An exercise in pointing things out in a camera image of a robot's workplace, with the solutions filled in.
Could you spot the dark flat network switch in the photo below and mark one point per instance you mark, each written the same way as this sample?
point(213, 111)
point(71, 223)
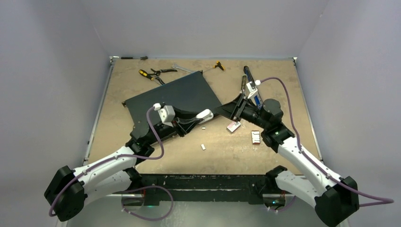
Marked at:
point(190, 93)

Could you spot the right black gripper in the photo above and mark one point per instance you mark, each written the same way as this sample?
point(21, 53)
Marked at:
point(233, 110)

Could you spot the black tool at wall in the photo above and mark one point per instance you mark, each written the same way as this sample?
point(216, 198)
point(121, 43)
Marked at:
point(133, 58)

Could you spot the black handled cutters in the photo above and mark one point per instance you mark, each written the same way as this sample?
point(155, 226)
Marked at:
point(156, 73)

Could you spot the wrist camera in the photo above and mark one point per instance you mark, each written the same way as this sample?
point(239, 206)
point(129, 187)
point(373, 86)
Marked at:
point(166, 113)
point(252, 88)

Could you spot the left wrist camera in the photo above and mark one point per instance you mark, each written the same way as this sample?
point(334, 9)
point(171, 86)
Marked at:
point(166, 113)

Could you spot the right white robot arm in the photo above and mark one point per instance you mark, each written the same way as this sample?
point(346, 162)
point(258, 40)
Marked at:
point(332, 196)

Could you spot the open staple box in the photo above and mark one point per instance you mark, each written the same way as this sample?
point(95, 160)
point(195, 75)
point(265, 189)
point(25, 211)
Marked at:
point(256, 137)

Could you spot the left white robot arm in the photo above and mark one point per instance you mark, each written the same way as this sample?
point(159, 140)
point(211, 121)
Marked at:
point(70, 190)

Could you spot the silver wrench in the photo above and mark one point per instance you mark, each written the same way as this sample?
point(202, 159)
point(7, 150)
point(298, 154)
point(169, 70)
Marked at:
point(175, 66)

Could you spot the blue stapler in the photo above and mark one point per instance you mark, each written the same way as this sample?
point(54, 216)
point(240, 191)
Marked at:
point(257, 99)

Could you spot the small yellow black screwdriver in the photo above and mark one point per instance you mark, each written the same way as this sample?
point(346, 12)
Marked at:
point(217, 65)

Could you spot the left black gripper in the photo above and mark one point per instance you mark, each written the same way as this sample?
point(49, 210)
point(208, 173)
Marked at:
point(184, 121)

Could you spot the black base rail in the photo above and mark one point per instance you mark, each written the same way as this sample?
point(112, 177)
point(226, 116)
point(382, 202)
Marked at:
point(253, 189)

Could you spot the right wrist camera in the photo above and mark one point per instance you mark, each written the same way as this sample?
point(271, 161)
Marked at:
point(252, 88)

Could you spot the red white staple box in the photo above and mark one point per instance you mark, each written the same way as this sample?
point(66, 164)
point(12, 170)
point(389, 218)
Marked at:
point(233, 126)

